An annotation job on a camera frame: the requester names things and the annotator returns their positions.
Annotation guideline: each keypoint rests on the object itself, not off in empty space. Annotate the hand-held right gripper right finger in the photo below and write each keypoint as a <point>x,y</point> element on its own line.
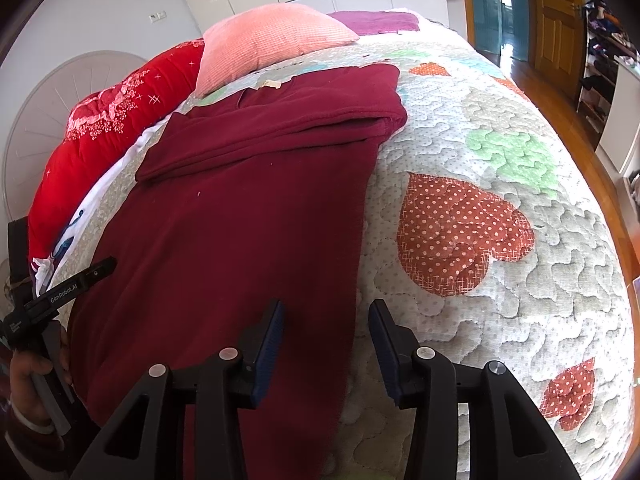
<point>386,355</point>

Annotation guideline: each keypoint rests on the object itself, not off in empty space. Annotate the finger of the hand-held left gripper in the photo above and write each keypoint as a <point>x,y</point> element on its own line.
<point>82,277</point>

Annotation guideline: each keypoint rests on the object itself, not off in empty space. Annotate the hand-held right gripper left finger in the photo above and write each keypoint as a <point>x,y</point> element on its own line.
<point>267,352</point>

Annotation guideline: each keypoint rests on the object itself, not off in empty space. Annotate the maroon knit garment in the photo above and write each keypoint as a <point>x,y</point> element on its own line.
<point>225,235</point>

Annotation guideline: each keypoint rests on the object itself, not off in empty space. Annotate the person's left forearm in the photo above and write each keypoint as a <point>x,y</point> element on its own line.
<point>40,452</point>

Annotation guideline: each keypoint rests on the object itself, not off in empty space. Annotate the person's left hand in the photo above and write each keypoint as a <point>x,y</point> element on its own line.
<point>27,385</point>

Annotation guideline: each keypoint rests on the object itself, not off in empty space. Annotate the heart-patterned quilted bedspread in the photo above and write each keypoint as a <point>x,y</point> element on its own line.
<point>500,285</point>

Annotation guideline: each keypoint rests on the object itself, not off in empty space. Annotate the white fleece blanket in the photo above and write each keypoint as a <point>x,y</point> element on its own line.
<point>132,152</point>

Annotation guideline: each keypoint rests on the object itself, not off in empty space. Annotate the red embroidered quilt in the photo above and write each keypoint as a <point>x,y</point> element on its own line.
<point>95,135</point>

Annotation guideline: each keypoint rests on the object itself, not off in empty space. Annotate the round white headboard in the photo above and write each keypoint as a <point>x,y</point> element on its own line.
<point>45,110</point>

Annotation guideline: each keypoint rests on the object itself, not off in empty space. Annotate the pink pillow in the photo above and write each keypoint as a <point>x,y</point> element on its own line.
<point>260,40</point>

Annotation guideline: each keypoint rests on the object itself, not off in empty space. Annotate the white cabinet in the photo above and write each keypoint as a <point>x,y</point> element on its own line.
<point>622,120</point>

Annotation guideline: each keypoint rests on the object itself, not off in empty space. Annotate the purple cloth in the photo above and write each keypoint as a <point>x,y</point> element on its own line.
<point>380,21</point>

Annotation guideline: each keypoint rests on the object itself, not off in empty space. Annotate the shoe rack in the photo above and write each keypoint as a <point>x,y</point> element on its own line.
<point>602,60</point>

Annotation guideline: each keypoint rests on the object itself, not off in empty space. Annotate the wooden door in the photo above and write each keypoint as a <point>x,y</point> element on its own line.
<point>552,20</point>

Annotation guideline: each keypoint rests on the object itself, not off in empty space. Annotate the white wall switch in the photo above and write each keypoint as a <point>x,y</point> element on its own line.
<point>158,16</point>

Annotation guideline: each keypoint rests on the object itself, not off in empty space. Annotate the teal door frame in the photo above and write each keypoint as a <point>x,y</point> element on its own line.
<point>487,5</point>

